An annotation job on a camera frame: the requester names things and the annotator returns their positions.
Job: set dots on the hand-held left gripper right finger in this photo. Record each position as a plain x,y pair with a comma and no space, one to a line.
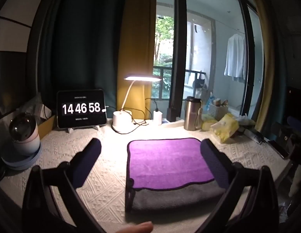
213,160

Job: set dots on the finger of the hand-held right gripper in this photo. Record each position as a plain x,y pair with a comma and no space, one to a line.
296,122

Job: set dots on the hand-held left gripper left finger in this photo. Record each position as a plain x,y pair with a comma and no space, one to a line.
88,157

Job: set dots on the purple towel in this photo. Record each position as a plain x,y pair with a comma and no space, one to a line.
165,162

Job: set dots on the grey towel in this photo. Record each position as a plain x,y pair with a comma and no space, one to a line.
170,197

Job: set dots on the person's left hand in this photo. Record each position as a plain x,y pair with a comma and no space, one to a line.
136,228

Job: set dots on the black phone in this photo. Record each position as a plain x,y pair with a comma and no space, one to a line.
279,148

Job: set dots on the white patterned tablecloth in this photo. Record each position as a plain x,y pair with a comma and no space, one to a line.
109,174

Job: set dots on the white tablet stand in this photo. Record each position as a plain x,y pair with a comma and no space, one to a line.
70,129

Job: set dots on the white power strip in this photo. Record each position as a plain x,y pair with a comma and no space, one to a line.
256,136

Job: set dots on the yellow wipes packet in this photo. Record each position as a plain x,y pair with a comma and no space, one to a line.
225,127

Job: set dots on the tablet with clock display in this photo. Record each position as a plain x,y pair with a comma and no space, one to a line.
81,108

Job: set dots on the white woven basket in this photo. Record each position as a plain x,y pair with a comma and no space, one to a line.
217,110

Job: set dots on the stainless steel tumbler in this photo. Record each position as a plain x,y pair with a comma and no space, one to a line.
191,114

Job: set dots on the white desk lamp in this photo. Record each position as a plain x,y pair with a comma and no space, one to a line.
123,119

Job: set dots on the yellow cardboard box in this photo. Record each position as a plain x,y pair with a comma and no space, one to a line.
46,125

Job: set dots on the white power adapter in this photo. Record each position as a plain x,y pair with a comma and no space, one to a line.
157,117

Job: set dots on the black cat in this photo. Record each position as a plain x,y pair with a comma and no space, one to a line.
198,82

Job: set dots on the white hanging shirt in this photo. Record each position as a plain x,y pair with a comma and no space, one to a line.
235,55

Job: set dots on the black balcony railing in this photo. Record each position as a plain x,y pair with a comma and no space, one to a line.
162,80

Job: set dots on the dark green curtain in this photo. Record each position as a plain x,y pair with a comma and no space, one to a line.
85,41

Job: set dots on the yellow curtain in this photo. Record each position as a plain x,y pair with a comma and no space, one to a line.
137,41

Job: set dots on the round white security camera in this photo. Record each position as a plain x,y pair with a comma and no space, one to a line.
25,133

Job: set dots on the black window frame post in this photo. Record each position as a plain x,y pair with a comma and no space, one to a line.
178,51

